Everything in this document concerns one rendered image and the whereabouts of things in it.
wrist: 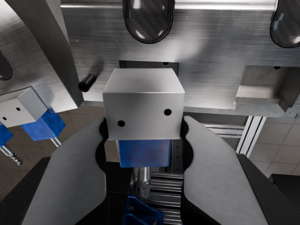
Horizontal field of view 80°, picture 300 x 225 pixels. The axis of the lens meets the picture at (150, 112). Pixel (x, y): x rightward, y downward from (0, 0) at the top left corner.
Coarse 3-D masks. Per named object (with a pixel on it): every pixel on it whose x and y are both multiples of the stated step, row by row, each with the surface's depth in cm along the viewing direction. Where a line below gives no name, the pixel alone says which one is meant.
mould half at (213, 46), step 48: (96, 0) 14; (192, 0) 13; (240, 0) 13; (96, 48) 16; (144, 48) 15; (192, 48) 15; (240, 48) 14; (288, 48) 14; (96, 96) 18; (192, 96) 17
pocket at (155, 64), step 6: (120, 60) 16; (120, 66) 17; (126, 66) 19; (132, 66) 19; (138, 66) 19; (144, 66) 19; (150, 66) 19; (156, 66) 19; (162, 66) 19; (168, 66) 19; (174, 66) 18
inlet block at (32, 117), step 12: (0, 96) 24; (12, 96) 22; (24, 96) 22; (36, 96) 23; (0, 108) 22; (12, 108) 22; (24, 108) 22; (36, 108) 23; (48, 108) 25; (0, 120) 23; (12, 120) 23; (24, 120) 23; (36, 120) 23; (48, 120) 25; (60, 120) 27; (36, 132) 26; (48, 132) 25; (60, 132) 27; (60, 144) 28
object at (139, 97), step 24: (120, 72) 14; (144, 72) 14; (168, 72) 14; (120, 96) 11; (144, 96) 11; (168, 96) 11; (120, 120) 12; (144, 120) 12; (168, 120) 12; (120, 144) 14; (144, 144) 14; (168, 144) 14; (144, 168) 17; (144, 192) 18
